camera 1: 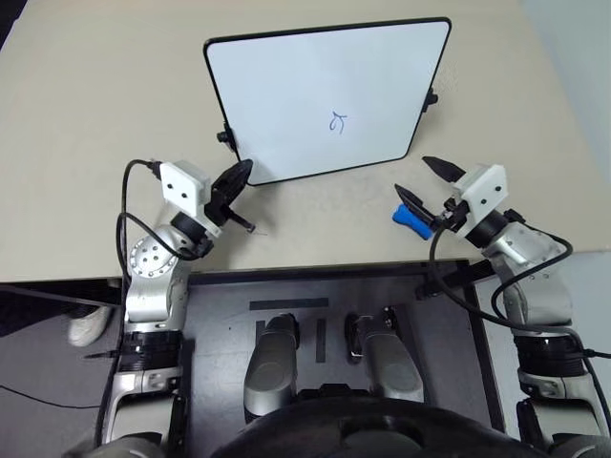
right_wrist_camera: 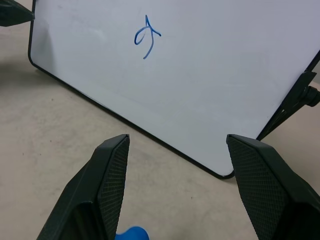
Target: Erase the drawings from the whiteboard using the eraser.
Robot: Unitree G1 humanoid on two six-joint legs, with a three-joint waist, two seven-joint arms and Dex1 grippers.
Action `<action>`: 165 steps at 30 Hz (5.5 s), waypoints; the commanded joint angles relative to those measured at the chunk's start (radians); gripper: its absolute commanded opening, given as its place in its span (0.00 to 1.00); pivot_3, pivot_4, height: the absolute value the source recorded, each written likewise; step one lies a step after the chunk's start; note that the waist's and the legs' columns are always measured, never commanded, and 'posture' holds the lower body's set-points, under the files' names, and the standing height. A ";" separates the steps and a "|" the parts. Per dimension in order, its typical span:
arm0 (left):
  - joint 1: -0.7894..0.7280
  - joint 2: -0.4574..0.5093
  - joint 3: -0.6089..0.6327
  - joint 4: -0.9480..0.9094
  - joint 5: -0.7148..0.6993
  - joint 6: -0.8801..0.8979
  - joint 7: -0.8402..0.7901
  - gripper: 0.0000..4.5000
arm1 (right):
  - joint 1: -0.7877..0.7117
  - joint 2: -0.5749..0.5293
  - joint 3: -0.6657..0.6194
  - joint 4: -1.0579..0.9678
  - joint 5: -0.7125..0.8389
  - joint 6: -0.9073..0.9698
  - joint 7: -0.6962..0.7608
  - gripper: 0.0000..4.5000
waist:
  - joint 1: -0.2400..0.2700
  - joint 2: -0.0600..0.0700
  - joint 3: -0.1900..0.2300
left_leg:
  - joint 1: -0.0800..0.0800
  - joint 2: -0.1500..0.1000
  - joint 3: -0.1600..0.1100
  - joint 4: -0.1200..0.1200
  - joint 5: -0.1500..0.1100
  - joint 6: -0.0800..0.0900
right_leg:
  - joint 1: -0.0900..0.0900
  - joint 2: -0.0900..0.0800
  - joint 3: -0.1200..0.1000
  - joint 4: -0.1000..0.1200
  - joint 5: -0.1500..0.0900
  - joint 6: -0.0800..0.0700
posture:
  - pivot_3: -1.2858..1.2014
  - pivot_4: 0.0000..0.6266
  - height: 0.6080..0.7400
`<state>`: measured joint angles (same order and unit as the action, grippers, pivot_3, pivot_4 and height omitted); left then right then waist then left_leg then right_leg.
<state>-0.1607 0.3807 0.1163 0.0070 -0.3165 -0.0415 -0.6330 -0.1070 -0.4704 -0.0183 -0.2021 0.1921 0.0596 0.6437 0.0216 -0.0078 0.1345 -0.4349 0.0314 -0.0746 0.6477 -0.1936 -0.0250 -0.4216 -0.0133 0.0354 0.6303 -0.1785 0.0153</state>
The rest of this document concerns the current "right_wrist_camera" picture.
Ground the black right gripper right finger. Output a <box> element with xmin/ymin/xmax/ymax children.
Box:
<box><xmin>225</xmin><ymin>133</ymin><xmax>320</xmax><ymax>240</ymax></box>

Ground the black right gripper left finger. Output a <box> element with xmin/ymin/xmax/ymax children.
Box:
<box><xmin>36</xmin><ymin>133</ymin><xmax>131</xmax><ymax>240</ymax></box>

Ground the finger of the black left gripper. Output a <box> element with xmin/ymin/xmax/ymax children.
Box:
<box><xmin>0</xmin><ymin>0</ymin><xmax>35</xmax><ymax>27</ymax></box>

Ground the blue eraser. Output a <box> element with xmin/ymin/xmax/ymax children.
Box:
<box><xmin>115</xmin><ymin>226</ymin><xmax>151</xmax><ymax>240</ymax></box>

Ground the blue marker drawing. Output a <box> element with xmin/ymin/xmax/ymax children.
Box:
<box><xmin>133</xmin><ymin>14</ymin><xmax>162</xmax><ymax>60</ymax></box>

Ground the white whiteboard with black frame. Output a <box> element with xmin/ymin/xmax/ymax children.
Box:
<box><xmin>27</xmin><ymin>0</ymin><xmax>320</xmax><ymax>180</ymax></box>

